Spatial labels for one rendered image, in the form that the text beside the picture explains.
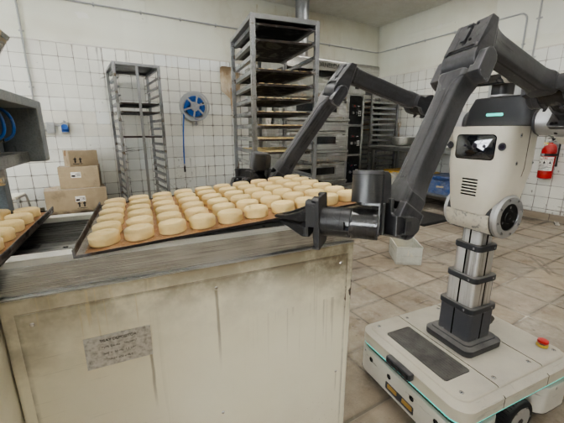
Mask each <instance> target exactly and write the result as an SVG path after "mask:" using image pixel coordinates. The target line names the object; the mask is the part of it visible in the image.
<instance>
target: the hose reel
mask: <svg viewBox="0 0 564 423"><path fill-rule="evenodd" d="M204 98H205V99H206V100H205V99H204ZM207 105H208V111H207ZM179 107H180V112H181V114H182V115H183V156H184V172H186V169H185V141H184V124H185V118H186V119H188V120H190V121H192V122H195V125H196V126H197V125H198V123H197V121H201V120H203V119H205V118H206V117H207V115H208V113H209V111H210V105H209V101H208V100H207V98H206V97H205V96H204V95H203V94H202V93H200V92H198V91H189V92H187V93H186V94H184V95H183V96H182V97H181V99H180V103H179Z"/></svg>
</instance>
